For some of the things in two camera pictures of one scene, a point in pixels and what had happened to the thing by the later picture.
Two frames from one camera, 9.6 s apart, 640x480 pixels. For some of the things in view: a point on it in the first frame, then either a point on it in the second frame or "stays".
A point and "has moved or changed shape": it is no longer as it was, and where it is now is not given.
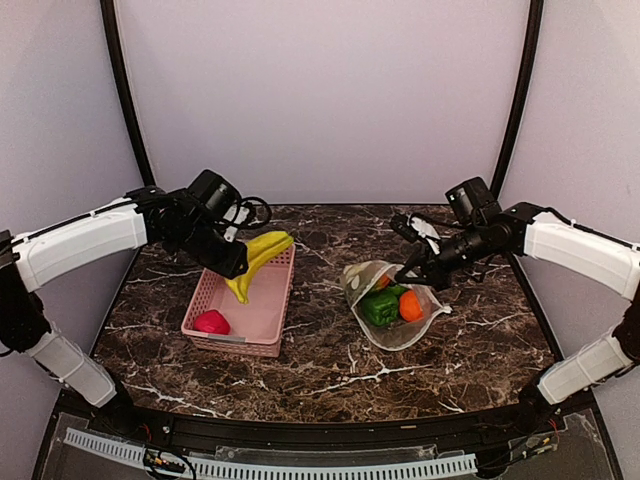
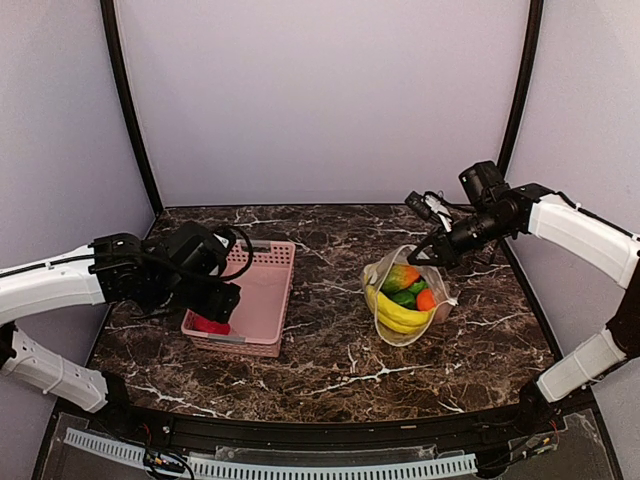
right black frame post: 533,42 stays
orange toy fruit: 410,307 -> 425,300
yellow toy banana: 259,250 -> 394,316
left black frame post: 124,94 stays
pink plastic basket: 257,326 stays
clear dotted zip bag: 360,277 has moved or changed shape
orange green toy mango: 384,282 has moved or changed shape
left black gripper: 227,266 -> 220,306
